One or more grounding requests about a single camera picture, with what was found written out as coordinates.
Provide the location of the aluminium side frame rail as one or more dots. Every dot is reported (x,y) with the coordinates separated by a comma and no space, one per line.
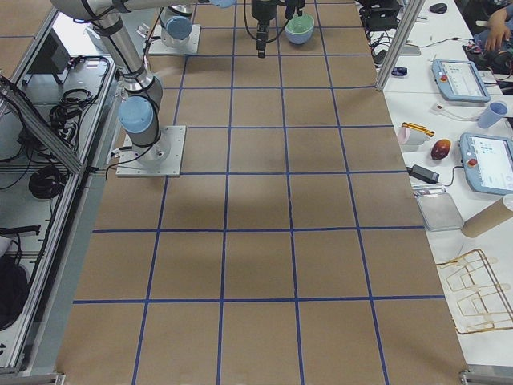
(33,121)

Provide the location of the grey metal tray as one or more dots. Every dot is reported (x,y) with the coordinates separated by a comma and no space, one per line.
(438,208)

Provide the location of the teach pendant tablet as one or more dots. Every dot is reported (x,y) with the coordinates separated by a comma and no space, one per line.
(487,162)
(459,81)

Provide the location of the blue ceramic bowl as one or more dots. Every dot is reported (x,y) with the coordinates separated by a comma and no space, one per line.
(298,37)

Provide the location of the black power adapter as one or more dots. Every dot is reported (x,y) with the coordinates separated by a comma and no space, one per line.
(423,174)

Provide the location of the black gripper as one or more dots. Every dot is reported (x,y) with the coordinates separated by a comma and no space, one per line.
(262,11)

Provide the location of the black computer mouse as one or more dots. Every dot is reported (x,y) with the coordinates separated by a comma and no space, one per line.
(438,8)

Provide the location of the cardboard tube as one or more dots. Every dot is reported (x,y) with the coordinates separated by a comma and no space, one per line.
(488,218)

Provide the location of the upper teach pendant tablet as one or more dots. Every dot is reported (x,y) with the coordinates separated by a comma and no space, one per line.
(459,81)

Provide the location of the person hand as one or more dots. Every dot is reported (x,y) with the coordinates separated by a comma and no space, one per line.
(498,33)

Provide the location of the light blue plastic cup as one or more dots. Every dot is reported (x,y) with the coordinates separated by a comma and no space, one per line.
(492,114)

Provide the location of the pink mug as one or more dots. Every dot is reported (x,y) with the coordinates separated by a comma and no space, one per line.
(410,136)

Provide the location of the green ceramic bowl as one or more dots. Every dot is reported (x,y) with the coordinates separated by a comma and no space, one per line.
(300,24)

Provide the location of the gold wire rack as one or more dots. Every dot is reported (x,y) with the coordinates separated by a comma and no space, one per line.
(476,297)

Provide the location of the lower teach pendant tablet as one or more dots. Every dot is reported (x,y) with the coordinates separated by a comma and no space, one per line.
(487,162)

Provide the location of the aluminium frame post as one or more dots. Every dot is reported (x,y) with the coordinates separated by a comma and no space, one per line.
(405,26)

